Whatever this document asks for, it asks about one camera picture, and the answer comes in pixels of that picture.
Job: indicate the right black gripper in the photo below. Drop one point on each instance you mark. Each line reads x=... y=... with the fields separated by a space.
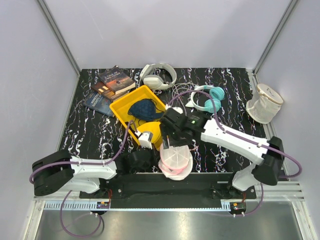
x=166 y=131

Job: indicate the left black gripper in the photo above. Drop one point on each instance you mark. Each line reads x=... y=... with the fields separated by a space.
x=155 y=160

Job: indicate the white pink mesh laundry bag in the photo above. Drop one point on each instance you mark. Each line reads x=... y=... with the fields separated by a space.
x=176 y=163

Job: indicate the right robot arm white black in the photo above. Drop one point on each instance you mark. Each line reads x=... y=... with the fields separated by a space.
x=264 y=155

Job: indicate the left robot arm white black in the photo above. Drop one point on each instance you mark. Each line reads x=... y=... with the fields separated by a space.
x=63 y=171

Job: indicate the white mesh cylinder laundry bag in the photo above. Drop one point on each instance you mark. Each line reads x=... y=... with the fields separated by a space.
x=264 y=105

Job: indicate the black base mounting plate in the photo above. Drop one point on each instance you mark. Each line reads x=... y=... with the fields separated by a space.
x=199 y=188

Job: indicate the white over-ear headphones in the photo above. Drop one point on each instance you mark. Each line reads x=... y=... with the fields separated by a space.
x=155 y=82

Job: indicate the teal white cat-ear headphones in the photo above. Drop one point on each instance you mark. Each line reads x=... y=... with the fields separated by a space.
x=211 y=105

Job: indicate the yellow plastic tray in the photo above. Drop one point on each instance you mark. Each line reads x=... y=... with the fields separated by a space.
x=121 y=106

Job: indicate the blue bottom book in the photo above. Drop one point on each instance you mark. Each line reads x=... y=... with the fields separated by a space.
x=98 y=103

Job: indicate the Tale of Two Cities book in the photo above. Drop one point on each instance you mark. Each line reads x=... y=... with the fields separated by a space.
x=116 y=80

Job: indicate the dark brown middle book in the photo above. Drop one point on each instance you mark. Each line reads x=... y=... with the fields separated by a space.
x=103 y=90

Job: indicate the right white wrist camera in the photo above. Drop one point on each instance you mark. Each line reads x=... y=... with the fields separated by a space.
x=177 y=109

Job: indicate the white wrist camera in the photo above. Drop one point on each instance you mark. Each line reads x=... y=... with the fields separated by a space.
x=177 y=109
x=145 y=139

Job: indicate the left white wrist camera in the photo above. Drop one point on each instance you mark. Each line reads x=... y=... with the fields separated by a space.
x=145 y=139

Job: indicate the aluminium slotted front rail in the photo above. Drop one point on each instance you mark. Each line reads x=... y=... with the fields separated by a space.
x=143 y=206

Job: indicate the right aluminium frame post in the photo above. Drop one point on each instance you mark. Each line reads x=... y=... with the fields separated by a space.
x=275 y=35

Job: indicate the aluminium frame post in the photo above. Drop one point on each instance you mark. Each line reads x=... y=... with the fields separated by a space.
x=58 y=35
x=275 y=35

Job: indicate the left aluminium frame post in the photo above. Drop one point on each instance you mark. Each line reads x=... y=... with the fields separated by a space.
x=58 y=35

